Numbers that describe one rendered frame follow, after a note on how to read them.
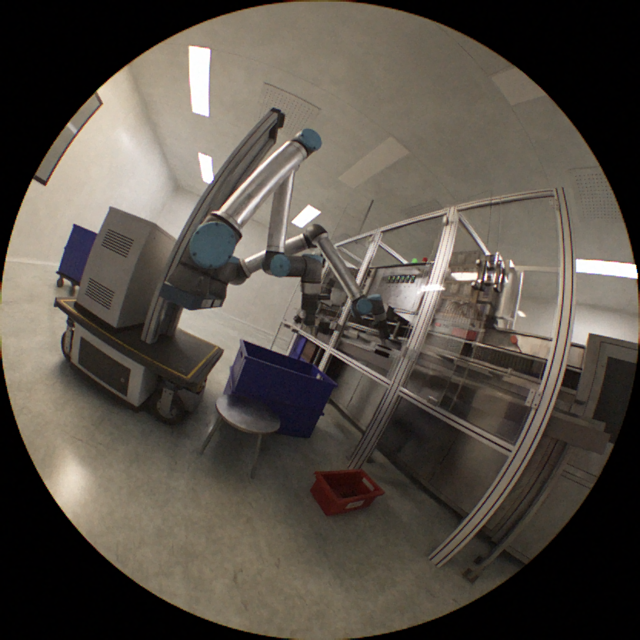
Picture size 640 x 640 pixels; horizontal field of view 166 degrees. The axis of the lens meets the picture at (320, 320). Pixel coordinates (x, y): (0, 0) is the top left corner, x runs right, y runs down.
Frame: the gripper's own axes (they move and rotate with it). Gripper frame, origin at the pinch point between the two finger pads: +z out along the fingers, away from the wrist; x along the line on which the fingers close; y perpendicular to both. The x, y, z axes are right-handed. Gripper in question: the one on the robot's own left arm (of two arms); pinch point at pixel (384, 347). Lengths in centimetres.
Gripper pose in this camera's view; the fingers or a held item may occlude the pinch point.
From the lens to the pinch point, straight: 156.5
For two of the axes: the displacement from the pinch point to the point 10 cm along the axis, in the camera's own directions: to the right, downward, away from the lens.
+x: -4.0, -1.0, 9.1
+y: 8.6, -3.9, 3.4
